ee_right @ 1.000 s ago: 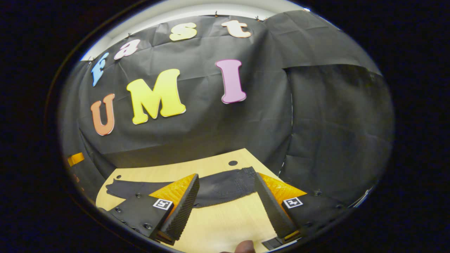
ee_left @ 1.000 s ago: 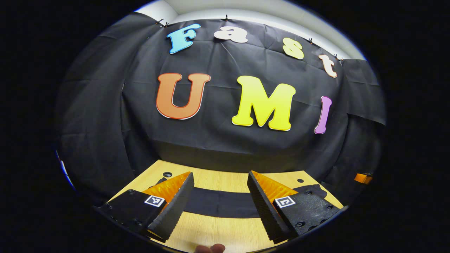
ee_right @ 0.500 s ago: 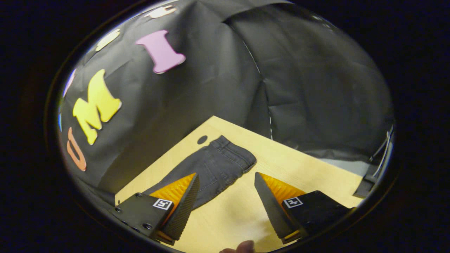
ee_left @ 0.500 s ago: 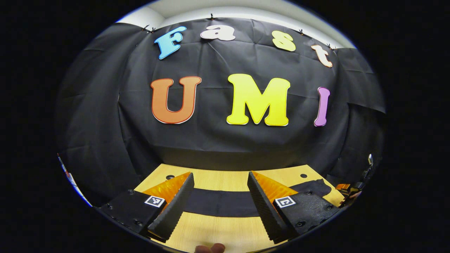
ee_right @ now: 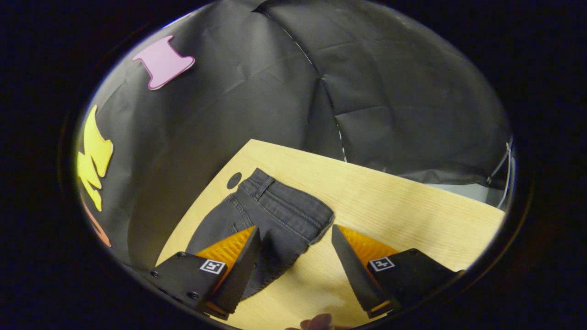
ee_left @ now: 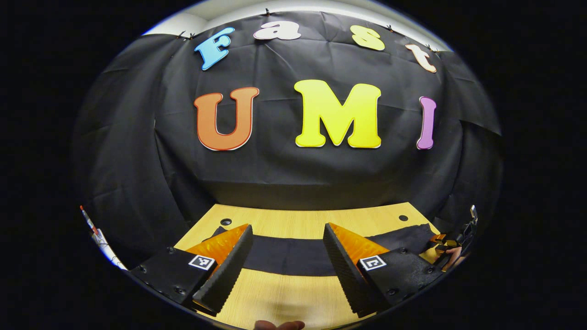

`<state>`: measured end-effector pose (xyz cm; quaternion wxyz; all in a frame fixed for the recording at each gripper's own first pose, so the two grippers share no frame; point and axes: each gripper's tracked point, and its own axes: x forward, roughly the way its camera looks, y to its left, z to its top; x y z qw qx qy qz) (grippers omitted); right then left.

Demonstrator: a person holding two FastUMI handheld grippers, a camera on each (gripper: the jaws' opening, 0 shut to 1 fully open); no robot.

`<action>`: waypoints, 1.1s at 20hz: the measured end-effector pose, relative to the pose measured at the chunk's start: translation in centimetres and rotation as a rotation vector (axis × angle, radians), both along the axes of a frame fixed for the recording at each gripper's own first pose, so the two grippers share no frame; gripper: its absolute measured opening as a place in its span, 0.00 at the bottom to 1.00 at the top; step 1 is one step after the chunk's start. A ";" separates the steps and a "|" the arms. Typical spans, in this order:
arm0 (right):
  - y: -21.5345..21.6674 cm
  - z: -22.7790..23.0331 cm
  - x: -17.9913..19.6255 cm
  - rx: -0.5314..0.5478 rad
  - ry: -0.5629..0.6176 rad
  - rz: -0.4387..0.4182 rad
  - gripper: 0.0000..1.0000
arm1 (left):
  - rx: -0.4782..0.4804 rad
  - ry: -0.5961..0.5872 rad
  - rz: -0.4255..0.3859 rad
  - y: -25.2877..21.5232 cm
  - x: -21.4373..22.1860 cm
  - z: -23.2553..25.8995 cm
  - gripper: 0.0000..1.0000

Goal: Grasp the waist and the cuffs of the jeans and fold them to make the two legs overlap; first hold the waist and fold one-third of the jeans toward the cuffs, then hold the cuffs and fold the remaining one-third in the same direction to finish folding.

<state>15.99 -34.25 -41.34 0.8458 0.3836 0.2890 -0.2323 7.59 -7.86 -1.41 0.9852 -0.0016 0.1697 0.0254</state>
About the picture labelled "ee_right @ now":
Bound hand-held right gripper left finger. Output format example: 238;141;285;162
146;225;262;320

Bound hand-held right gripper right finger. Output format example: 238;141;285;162
331;224;464;319

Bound dark grey jeans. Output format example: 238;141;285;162
186;168;335;301

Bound black backdrop cloth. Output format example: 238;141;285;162
76;0;513;271

